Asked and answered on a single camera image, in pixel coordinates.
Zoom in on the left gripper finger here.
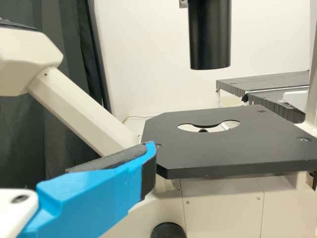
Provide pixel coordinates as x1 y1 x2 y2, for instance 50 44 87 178
18 140 158 238

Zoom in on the cream microscope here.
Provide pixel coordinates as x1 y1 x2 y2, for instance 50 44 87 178
0 0 317 238

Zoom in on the yellow cable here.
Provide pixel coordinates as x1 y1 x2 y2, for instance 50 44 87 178
122 115 147 124

